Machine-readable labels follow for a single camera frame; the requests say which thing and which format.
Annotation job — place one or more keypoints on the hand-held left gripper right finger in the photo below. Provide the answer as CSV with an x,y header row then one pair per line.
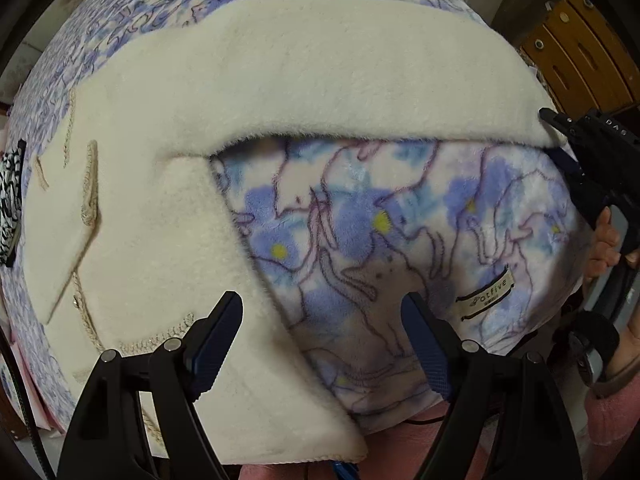
x,y
433,360

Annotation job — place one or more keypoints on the person's pink fleece clothing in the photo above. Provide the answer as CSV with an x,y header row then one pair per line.
x,y
395,440

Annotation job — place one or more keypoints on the cream fleece coat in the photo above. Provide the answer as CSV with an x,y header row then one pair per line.
x,y
320,85

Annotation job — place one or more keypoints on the blue cat-print bed blanket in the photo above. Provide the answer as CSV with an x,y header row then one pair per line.
x,y
75,55

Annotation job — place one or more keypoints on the person's right forearm pink sleeve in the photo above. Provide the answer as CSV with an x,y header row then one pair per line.
x,y
617,425

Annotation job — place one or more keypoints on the black and white zebra-print cloth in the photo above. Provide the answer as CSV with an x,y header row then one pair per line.
x,y
9,200

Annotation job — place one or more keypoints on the brown wooden furniture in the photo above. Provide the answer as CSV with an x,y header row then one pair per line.
x,y
575,30

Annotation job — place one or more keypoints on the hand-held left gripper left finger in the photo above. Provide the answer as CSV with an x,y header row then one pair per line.
x,y
206,364

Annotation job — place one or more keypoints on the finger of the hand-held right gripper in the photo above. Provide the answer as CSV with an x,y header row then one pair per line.
x,y
556,119
575,180

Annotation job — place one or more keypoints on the person's right hand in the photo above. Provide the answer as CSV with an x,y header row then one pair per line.
x,y
602,255

